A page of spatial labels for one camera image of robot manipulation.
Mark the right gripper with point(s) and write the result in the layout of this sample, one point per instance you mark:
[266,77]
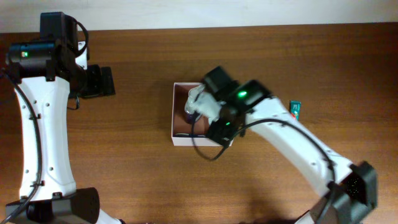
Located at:
[214,79]

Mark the white open cardboard box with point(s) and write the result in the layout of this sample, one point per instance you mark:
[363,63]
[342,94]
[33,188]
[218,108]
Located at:
[179,124]

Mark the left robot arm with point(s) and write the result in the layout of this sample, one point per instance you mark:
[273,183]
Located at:
[46,73]

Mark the red green toothpaste tube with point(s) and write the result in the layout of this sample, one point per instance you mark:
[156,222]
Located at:
[294,108]

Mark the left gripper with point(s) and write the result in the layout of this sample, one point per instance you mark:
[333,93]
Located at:
[104,81]

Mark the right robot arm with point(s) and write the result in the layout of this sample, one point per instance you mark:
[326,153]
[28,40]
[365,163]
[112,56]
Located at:
[348,192]

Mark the clear hand soap pump bottle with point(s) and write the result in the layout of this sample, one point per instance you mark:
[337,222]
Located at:
[191,115]

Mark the blue white toothbrush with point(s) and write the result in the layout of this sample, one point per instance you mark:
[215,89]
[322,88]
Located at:
[189,135]

